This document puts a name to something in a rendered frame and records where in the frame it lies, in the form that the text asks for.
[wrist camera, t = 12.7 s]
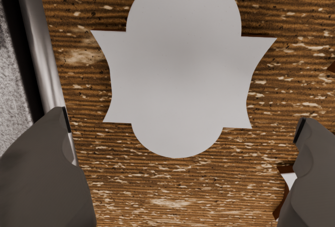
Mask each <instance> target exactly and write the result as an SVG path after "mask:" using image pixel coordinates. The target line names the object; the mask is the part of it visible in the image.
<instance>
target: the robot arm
mask: <svg viewBox="0 0 335 227"><path fill-rule="evenodd" d="M69 133H71V129H70V125H69V121H68V116H67V112H66V108H65V106H63V107H59V106H57V107H54V108H52V109H51V110H50V111H49V112H47V113H46V114H45V115H44V116H43V117H41V118H40V119H39V120H38V121H37V122H35V123H34V124H33V125H32V126H31V127H30V128H28V129H27V130H26V131H25V132H24V133H23V134H21V135H20V136H19V137H18V138H17V139H16V140H15V141H14V142H13V143H12V144H11V145H10V146H9V147H8V148H7V150H6V151H5V152H4V153H3V155H2V156H1V157H0V227H96V225H97V220H96V216H95V211H94V207H93V202H92V198H91V193H90V189H89V186H88V183H87V180H86V177H85V174H84V171H83V170H82V169H81V168H80V167H77V166H75V165H74V164H72V162H73V160H74V156H73V152H72V148H71V143H70V139H69ZM293 143H295V144H296V146H297V148H298V150H299V154H298V156H297V158H296V160H295V163H294V165H293V170H294V172H295V174H296V176H297V178H296V179H295V181H294V183H293V185H292V187H291V189H290V191H289V193H288V195H287V197H286V199H285V201H284V203H283V205H282V207H281V210H280V214H279V219H278V223H277V227H335V135H334V134H333V133H331V132H330V131H329V130H328V129H327V128H325V127H324V126H323V125H322V124H320V123H319V122H318V121H317V120H315V119H313V118H305V117H302V118H300V119H299V122H298V124H297V128H296V132H295V135H294V139H293Z"/></svg>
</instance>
